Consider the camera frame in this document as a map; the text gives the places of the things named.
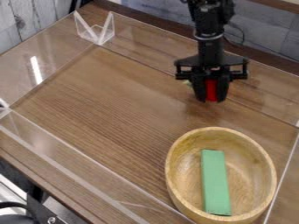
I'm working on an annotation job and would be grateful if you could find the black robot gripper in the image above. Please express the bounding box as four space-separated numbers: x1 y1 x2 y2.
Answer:
174 38 249 102

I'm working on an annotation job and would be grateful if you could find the red plush fruit green leaf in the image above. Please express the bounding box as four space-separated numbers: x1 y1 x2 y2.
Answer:
183 78 221 103

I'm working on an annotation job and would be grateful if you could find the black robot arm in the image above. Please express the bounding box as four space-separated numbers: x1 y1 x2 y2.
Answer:
174 0 249 102

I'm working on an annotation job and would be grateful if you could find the round wooden bowl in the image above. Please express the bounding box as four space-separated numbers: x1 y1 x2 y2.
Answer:
165 127 277 224

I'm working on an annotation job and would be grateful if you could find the green rectangular block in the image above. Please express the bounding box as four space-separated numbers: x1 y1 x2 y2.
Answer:
201 149 233 216

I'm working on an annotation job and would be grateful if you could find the clear acrylic tray enclosure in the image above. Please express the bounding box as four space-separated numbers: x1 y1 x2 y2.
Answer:
0 10 299 224

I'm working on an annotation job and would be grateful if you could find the black metal mount bracket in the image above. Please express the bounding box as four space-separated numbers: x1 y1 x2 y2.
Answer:
27 195 69 224

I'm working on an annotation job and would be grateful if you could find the black cable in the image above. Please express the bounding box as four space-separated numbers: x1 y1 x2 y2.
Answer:
0 201 41 224

